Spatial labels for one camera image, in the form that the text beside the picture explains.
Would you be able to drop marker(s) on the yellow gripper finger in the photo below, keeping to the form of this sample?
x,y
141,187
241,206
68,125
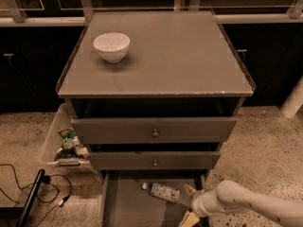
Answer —
x,y
190,190
189,219

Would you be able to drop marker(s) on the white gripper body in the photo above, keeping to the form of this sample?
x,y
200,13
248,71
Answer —
x,y
197,202

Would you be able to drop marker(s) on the clear plastic bottle blue label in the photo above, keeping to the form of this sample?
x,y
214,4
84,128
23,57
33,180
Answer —
x,y
162,192

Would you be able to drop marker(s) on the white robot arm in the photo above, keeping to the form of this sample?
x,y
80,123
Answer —
x,y
261,168

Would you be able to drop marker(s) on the brass top drawer knob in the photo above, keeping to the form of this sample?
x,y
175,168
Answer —
x,y
155,133

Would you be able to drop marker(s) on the bottom grey drawer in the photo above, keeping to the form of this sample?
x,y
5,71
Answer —
x,y
126,204

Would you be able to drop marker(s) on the grey drawer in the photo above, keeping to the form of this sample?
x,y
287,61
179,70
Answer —
x,y
144,159
126,204
139,130

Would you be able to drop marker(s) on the middle grey drawer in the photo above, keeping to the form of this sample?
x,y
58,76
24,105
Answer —
x,y
144,159

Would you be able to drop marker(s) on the grey drawer cabinet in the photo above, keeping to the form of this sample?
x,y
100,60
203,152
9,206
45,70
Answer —
x,y
178,65

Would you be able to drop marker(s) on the top grey drawer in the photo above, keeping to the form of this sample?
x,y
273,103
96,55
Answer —
x,y
139,130

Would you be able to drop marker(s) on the green snack packet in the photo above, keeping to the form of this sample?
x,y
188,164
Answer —
x,y
67,133

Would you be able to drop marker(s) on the clear plastic storage bin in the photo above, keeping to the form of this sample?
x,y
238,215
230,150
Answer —
x,y
53,143

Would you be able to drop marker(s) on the white ceramic bowl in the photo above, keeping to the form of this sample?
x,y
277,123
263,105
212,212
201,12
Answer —
x,y
112,47

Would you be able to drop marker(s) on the black flat bar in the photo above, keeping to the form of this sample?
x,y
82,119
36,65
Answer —
x,y
30,199

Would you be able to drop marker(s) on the metal railing frame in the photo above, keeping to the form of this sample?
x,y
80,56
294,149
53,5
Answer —
x,y
223,11

